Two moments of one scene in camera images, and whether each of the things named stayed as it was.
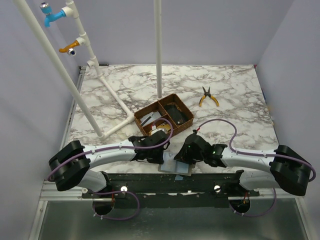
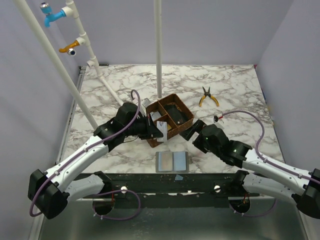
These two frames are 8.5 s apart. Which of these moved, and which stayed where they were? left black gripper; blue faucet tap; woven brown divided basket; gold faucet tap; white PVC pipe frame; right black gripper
Moved: left black gripper; right black gripper
Stayed: blue faucet tap; woven brown divided basket; white PVC pipe frame; gold faucet tap
